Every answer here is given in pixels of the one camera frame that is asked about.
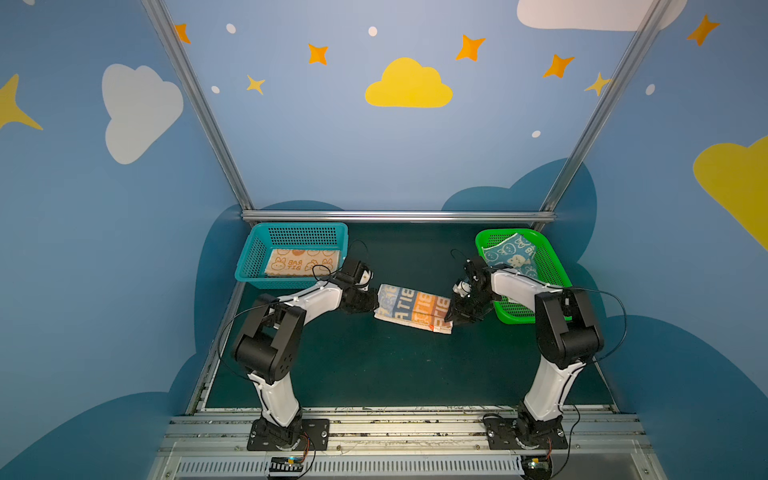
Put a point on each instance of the teal pattern towel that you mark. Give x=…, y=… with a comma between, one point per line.
x=516, y=252

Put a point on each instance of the right small circuit board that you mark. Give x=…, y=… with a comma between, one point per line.
x=536, y=468

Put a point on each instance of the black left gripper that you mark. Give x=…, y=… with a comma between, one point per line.
x=369, y=299

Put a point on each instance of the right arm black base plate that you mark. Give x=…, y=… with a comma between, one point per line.
x=524, y=434

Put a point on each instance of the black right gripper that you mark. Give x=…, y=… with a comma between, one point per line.
x=462, y=306

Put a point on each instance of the aluminium frame post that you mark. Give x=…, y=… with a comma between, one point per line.
x=640, y=44
x=162, y=22

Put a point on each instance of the green plastic basket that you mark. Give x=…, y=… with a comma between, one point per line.
x=543, y=262

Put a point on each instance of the orange bunny pattern towel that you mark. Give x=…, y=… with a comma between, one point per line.
x=301, y=262

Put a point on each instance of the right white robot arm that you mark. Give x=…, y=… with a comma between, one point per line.
x=567, y=334

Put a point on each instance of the horizontal aluminium frame rail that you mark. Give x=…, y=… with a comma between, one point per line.
x=466, y=217

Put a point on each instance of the right aluminium frame post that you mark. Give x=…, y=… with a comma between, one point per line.
x=640, y=44

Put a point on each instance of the left aluminium frame post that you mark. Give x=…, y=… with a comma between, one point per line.
x=162, y=22

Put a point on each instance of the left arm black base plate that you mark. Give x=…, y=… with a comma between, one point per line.
x=301, y=434

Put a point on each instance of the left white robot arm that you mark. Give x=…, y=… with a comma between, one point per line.
x=267, y=344

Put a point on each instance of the small circuit board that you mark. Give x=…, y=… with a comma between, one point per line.
x=285, y=468
x=536, y=468

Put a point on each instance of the left small circuit board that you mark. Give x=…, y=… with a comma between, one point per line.
x=285, y=468

